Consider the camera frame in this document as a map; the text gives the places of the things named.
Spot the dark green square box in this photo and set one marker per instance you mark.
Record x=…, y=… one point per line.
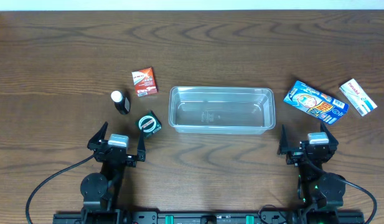
x=149, y=124

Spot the white Panadol box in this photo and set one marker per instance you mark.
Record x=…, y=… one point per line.
x=358, y=97

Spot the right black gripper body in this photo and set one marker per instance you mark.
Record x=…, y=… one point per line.
x=308, y=150

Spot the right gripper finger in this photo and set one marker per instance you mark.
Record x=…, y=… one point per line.
x=283, y=142
x=333, y=143

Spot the black bottle white cap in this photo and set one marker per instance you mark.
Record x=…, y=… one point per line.
x=121, y=102

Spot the blue cooling patch box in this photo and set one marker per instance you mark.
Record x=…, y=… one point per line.
x=316, y=103

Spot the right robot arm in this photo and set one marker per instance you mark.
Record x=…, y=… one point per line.
x=322, y=192

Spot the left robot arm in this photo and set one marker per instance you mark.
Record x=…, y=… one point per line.
x=100, y=190

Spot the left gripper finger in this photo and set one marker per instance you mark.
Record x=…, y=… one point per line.
x=141, y=149
x=95, y=142

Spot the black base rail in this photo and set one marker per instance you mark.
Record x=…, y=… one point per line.
x=178, y=218

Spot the clear plastic container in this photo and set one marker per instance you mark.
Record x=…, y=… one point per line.
x=221, y=110

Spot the red and white box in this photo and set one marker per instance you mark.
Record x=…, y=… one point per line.
x=144, y=82

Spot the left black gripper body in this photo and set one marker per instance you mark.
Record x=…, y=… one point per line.
x=131, y=163

